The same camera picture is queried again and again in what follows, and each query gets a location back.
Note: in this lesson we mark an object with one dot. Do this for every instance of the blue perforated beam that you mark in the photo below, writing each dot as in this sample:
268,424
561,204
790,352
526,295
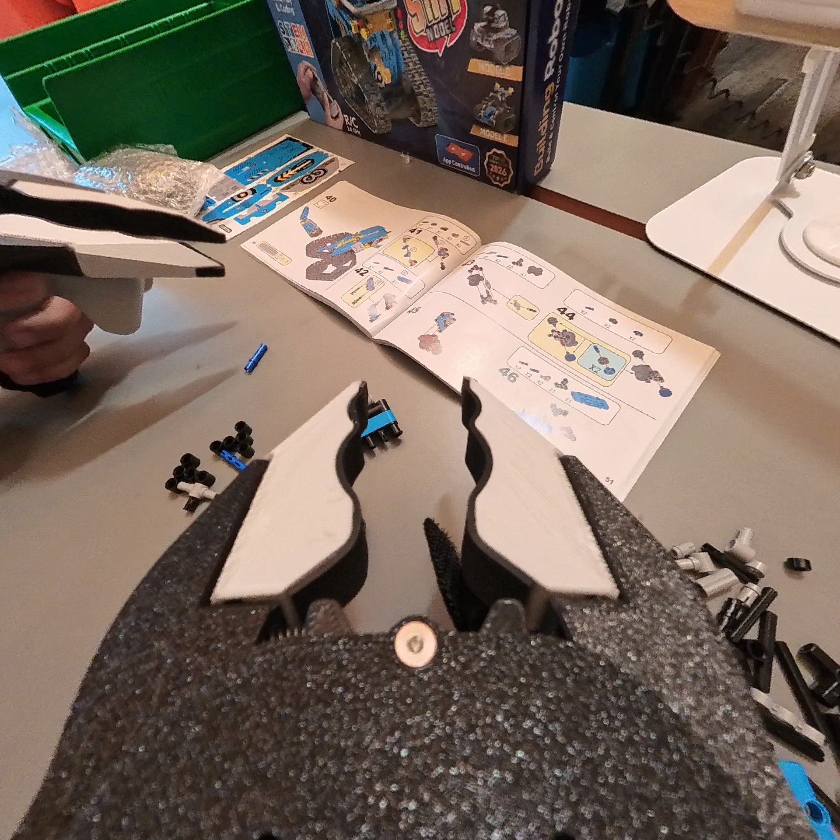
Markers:
804,797

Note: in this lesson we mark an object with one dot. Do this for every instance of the grey desk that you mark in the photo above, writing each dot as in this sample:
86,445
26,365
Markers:
754,407

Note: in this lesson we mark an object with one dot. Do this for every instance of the pile of black grey parts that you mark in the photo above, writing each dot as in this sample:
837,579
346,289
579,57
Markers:
754,610

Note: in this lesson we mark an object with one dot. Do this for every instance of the open instruction booklet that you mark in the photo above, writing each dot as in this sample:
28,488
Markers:
459,308

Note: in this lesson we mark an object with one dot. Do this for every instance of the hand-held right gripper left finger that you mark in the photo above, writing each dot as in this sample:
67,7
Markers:
295,525

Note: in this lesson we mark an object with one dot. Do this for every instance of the green plastic bin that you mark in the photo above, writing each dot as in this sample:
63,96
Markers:
164,85

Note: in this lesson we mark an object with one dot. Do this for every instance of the dark blue robot kit box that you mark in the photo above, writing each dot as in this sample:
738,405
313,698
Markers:
407,98

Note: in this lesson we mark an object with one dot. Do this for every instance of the blue black brick assembly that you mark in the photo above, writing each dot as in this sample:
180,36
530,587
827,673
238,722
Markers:
380,420

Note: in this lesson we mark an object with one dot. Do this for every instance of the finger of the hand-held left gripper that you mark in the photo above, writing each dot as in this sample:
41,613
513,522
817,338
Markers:
131,256
98,207

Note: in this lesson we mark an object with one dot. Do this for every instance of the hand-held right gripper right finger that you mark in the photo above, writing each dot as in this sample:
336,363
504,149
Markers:
538,525

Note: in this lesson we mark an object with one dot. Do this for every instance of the person's left hand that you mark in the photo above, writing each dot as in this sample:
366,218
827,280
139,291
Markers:
39,341

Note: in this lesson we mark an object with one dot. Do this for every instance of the blue sticker sheet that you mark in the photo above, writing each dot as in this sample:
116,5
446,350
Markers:
282,170

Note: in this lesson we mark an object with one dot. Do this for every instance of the black T-shaped connector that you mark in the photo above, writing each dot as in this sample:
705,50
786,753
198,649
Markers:
190,469
239,436

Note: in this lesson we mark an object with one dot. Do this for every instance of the bubble wrap bag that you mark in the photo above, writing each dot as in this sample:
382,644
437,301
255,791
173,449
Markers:
151,180
33,138

